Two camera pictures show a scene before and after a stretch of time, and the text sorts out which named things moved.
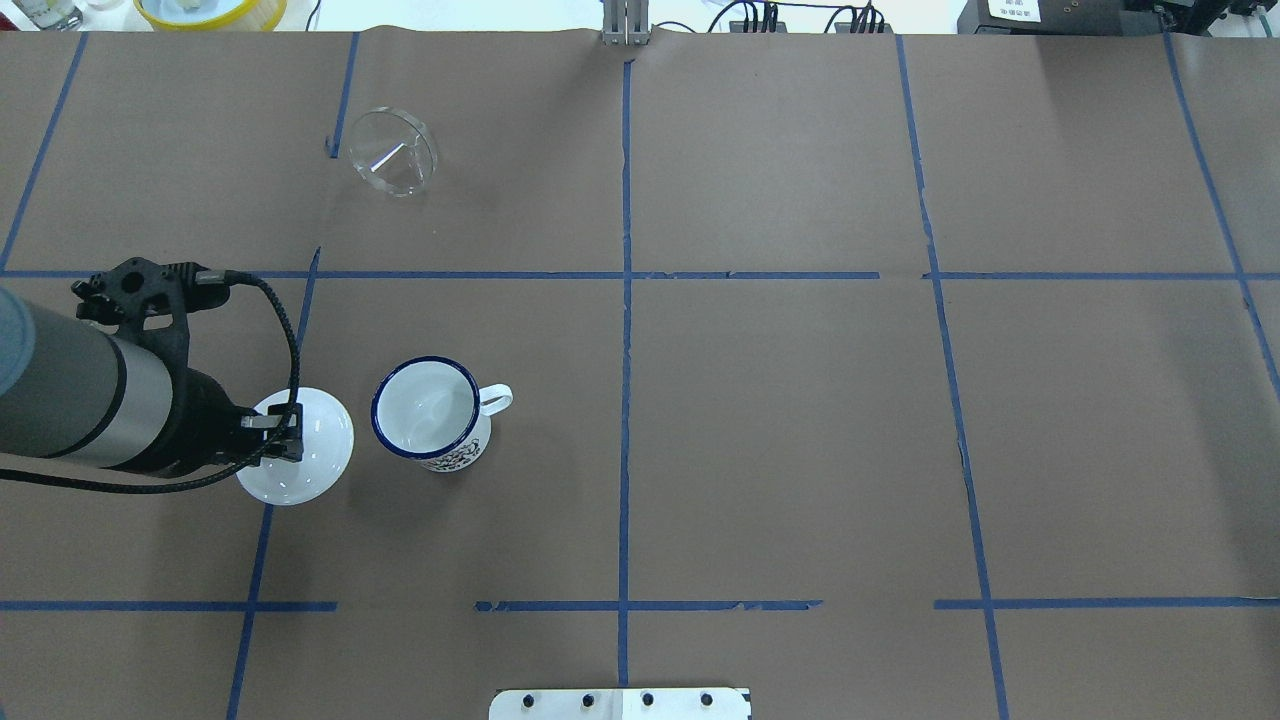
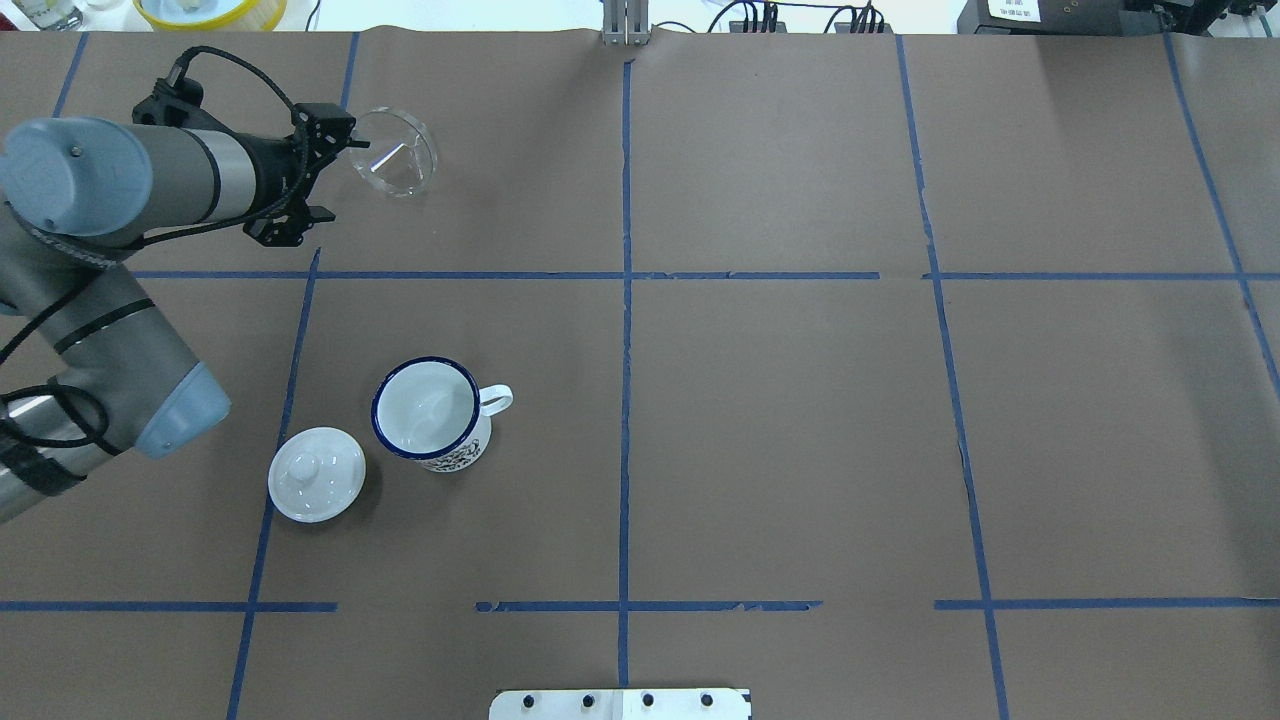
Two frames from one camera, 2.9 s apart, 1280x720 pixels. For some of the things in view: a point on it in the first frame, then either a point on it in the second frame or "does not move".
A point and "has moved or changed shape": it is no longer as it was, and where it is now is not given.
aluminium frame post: [625, 22] does not move
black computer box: [1060, 17] does not move
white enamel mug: [432, 409] does not move
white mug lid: [328, 449] has moved or changed shape
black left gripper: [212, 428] to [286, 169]
